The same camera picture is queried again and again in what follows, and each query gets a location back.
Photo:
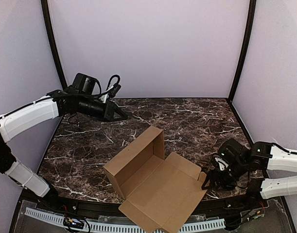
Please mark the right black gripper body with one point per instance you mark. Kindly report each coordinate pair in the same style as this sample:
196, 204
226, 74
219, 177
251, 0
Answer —
221, 176

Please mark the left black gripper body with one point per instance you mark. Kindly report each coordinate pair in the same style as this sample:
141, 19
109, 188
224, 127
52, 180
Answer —
109, 110

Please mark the brown cardboard box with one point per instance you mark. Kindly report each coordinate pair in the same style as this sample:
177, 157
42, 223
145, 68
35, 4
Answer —
160, 192

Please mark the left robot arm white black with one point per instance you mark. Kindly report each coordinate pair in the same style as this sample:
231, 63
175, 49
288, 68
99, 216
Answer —
76, 98

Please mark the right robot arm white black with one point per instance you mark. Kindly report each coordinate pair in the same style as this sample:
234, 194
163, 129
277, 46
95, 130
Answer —
234, 160

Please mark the right small circuit board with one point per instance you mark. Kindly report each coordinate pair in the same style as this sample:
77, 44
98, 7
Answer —
253, 215

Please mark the small circuit board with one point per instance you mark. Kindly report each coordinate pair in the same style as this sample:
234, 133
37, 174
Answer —
253, 215
73, 223

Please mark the left small circuit board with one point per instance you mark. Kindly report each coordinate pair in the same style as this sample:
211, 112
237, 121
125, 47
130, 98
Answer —
73, 223

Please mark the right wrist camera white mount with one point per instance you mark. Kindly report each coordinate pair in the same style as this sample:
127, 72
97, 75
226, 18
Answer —
218, 163

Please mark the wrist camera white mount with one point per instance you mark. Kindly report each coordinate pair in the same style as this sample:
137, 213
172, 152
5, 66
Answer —
218, 163
113, 86

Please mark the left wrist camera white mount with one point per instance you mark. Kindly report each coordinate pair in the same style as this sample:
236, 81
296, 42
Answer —
113, 86

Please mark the black front frame rail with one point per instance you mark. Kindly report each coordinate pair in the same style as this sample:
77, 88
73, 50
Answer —
227, 205

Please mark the white slotted cable duct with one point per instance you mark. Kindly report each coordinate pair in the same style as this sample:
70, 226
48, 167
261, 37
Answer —
96, 227

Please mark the left black frame post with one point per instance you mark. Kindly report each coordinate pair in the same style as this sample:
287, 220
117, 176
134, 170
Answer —
52, 42

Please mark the black frame post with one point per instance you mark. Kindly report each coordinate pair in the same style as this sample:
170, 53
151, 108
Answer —
243, 52
52, 42

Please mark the right black frame post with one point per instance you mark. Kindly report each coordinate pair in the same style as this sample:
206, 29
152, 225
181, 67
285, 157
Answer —
243, 52

